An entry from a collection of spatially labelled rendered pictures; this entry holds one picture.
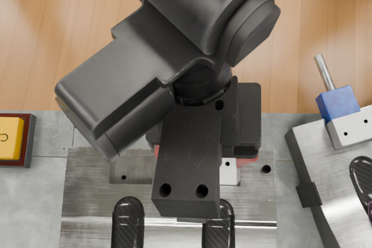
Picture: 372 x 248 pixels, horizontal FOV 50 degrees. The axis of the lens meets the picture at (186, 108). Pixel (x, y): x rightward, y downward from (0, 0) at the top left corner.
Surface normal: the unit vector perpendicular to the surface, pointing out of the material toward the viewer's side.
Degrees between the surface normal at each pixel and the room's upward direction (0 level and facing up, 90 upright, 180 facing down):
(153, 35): 10
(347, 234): 28
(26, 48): 0
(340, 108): 0
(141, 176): 0
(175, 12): 69
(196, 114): 21
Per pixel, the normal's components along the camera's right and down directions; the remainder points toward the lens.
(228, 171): -0.19, -0.10
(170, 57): 0.07, -0.36
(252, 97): -0.16, -0.58
